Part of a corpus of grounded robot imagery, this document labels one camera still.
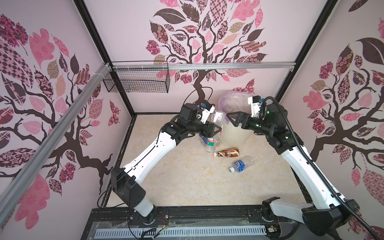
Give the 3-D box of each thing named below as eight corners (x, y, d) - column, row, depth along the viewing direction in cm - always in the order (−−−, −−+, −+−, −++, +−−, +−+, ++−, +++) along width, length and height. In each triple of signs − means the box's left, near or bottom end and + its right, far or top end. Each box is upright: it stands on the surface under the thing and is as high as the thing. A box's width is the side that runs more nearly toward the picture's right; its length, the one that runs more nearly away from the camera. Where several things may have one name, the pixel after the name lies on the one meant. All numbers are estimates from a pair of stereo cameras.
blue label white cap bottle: (232, 177, 88) (234, 173, 84) (226, 169, 92) (228, 164, 87) (255, 166, 93) (258, 161, 88) (249, 158, 97) (251, 153, 92)
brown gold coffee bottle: (214, 158, 96) (214, 154, 92) (213, 151, 99) (214, 147, 95) (238, 158, 96) (240, 154, 92) (236, 151, 99) (238, 147, 95)
